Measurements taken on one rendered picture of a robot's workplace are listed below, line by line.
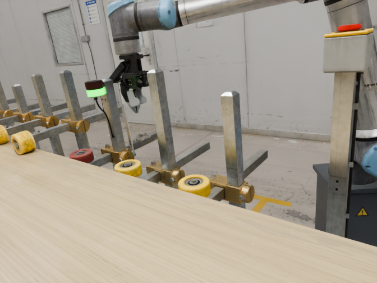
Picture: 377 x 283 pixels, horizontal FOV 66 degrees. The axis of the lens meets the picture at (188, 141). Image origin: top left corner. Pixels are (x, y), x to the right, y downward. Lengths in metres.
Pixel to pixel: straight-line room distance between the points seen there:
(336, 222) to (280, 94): 2.84
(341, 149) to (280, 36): 2.82
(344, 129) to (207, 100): 3.35
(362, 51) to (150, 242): 0.50
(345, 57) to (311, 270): 0.37
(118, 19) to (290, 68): 2.61
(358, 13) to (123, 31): 0.72
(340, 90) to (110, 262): 0.53
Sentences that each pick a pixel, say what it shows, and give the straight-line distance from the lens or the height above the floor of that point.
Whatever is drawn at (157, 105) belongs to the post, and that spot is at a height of 1.06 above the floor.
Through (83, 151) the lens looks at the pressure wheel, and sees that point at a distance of 1.10.
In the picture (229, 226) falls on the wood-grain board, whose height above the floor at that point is 0.90.
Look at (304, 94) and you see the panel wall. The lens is 3.44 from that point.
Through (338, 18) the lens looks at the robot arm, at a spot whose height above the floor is 1.25.
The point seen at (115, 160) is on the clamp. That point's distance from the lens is 1.14.
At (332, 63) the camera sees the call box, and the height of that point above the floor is 1.17.
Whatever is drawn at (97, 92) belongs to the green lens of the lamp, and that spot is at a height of 1.10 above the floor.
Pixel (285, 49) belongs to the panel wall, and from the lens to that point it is 3.42.
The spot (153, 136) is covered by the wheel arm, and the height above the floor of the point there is 0.85.
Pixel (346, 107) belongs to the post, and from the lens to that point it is 0.64.
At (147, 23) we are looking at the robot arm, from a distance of 1.02.
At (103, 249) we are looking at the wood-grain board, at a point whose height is 0.90.
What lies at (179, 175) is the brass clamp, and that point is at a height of 0.83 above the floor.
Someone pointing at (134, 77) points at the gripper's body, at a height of 1.14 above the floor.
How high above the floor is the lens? 1.24
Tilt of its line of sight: 20 degrees down
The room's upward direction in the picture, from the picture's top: 7 degrees counter-clockwise
